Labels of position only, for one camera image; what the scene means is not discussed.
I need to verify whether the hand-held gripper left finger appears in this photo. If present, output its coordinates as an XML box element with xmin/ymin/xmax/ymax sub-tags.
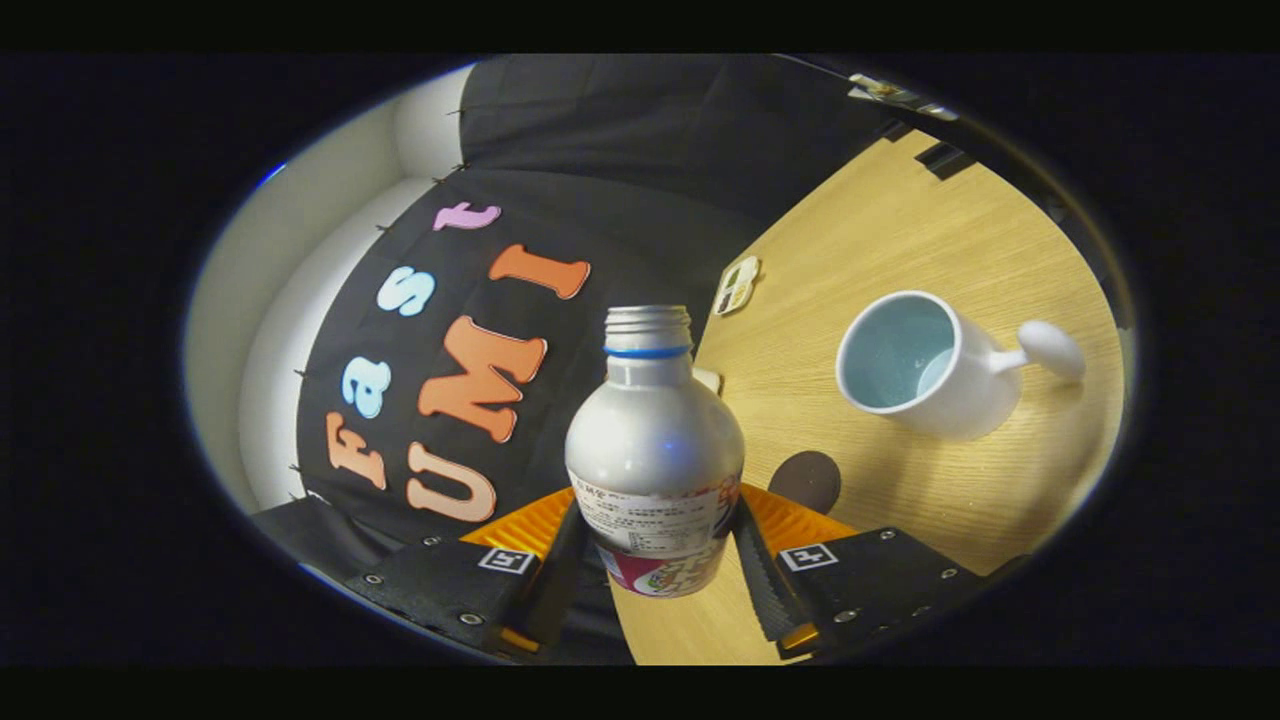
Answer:
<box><xmin>345</xmin><ymin>487</ymin><xmax>591</xmax><ymax>661</ymax></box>

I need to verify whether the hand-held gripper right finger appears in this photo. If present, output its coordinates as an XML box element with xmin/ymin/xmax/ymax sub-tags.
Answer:
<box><xmin>733</xmin><ymin>483</ymin><xmax>1001</xmax><ymax>661</ymax></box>

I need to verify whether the dark round coaster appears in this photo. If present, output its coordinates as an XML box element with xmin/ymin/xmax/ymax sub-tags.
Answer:
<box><xmin>767</xmin><ymin>450</ymin><xmax>843</xmax><ymax>516</ymax></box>

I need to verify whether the white cup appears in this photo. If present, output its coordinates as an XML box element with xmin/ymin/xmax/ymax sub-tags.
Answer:
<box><xmin>835</xmin><ymin>290</ymin><xmax>1087</xmax><ymax>441</ymax></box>

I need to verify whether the silver juice bottle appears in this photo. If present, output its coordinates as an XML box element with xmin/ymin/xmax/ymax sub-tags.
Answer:
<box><xmin>565</xmin><ymin>305</ymin><xmax>746</xmax><ymax>599</ymax></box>

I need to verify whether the white compartment tray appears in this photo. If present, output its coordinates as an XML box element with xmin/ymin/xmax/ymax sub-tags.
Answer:
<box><xmin>714</xmin><ymin>255</ymin><xmax>762</xmax><ymax>317</ymax></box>

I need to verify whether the wooden table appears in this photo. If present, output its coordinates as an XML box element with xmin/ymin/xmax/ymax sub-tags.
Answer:
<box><xmin>608</xmin><ymin>128</ymin><xmax>1129</xmax><ymax>666</ymax></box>

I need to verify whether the black table clamp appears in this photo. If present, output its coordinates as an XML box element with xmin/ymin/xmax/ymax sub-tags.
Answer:
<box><xmin>915</xmin><ymin>140</ymin><xmax>976</xmax><ymax>181</ymax></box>

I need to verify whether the black backdrop cloth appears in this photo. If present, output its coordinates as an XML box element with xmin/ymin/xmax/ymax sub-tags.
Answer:
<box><xmin>250</xmin><ymin>54</ymin><xmax>901</xmax><ymax>666</ymax></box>

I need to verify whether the white and grey clamp mount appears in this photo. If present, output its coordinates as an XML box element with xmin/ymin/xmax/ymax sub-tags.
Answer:
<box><xmin>848</xmin><ymin>72</ymin><xmax>961</xmax><ymax>123</ymax></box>

